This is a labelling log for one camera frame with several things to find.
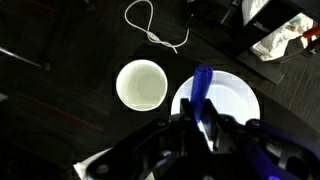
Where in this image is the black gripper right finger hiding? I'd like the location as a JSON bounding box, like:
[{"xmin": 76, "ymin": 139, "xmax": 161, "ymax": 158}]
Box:
[{"xmin": 202, "ymin": 98, "xmax": 222, "ymax": 129}]

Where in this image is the blue marker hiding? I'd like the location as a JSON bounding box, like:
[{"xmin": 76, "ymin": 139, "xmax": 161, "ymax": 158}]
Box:
[{"xmin": 190, "ymin": 64, "xmax": 214, "ymax": 125}]

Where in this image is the white paper cup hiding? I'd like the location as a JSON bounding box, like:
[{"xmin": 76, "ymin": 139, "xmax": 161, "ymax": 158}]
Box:
[{"xmin": 115, "ymin": 59, "xmax": 168, "ymax": 113}]

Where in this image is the orange clamp handle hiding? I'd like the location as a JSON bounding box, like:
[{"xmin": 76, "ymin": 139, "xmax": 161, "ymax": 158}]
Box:
[{"xmin": 302, "ymin": 24, "xmax": 320, "ymax": 40}]

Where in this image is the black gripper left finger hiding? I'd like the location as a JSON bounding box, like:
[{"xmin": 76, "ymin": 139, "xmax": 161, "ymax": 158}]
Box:
[{"xmin": 179, "ymin": 97, "xmax": 197, "ymax": 123}]

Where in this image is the silver metal rod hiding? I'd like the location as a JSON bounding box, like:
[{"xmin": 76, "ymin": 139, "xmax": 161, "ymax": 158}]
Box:
[{"xmin": 0, "ymin": 46, "xmax": 52, "ymax": 71}]

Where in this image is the white rope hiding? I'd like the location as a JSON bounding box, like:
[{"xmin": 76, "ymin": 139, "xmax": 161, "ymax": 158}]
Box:
[{"xmin": 124, "ymin": 0, "xmax": 191, "ymax": 55}]

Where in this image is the white round plate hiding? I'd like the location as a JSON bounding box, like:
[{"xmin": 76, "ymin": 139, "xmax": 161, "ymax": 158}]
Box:
[{"xmin": 170, "ymin": 70, "xmax": 262, "ymax": 149}]

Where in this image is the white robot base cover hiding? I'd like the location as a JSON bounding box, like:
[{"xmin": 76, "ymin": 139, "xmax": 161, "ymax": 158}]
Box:
[{"xmin": 241, "ymin": 0, "xmax": 272, "ymax": 27}]

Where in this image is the white plastic bag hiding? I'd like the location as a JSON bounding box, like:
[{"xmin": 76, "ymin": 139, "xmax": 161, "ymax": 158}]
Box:
[{"xmin": 250, "ymin": 12, "xmax": 318, "ymax": 63}]

